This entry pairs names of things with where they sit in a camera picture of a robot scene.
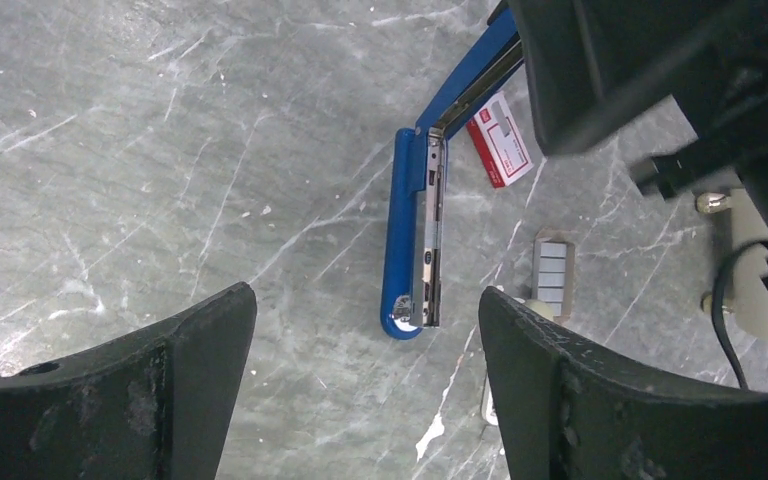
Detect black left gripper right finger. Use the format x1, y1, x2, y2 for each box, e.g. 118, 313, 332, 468
478, 287, 768, 479

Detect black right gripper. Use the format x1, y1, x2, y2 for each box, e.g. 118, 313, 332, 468
509, 1, 768, 198

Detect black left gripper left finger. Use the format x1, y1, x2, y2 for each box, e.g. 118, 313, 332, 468
0, 282, 257, 479

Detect grey staple strips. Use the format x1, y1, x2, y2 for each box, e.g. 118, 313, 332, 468
537, 242, 567, 317

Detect brown cardboard staple tray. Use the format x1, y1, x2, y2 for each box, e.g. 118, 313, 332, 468
531, 228, 576, 325

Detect blue black stapler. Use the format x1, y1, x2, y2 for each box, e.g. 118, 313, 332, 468
380, 1, 523, 340

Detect red white staple box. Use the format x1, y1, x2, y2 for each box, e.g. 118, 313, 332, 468
466, 91, 534, 189

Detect cream cylindrical container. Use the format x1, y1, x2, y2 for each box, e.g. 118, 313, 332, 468
696, 188, 768, 342

